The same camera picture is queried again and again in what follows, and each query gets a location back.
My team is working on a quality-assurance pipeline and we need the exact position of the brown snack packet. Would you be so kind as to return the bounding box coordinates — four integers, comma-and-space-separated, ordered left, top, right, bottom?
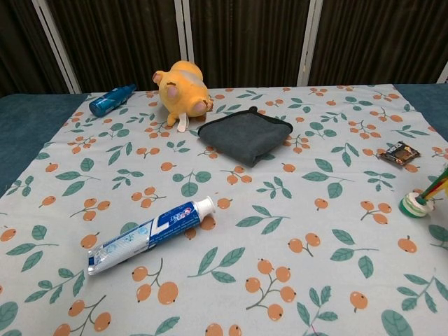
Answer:
377, 140, 421, 168

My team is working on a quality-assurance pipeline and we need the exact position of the dark grey folded cloth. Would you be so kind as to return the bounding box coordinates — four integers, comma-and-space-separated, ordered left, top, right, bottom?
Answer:
197, 106, 294, 167

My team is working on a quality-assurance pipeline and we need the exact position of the blue spray bottle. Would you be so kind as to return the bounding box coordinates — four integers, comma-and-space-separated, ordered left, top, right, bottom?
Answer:
88, 83, 137, 117

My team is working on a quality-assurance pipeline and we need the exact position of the blue white toothpaste tube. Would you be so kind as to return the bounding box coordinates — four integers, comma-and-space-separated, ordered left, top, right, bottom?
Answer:
86, 195, 215, 277

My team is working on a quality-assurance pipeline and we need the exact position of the dark folding screen partition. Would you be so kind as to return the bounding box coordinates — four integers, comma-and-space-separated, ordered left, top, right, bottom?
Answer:
0, 0, 448, 98

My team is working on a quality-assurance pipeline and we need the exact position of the floral fruit print tablecloth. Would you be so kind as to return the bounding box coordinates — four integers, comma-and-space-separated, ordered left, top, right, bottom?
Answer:
0, 83, 448, 336

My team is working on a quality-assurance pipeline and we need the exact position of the yellow plush toy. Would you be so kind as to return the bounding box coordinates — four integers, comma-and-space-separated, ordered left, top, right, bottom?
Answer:
153, 59, 215, 133

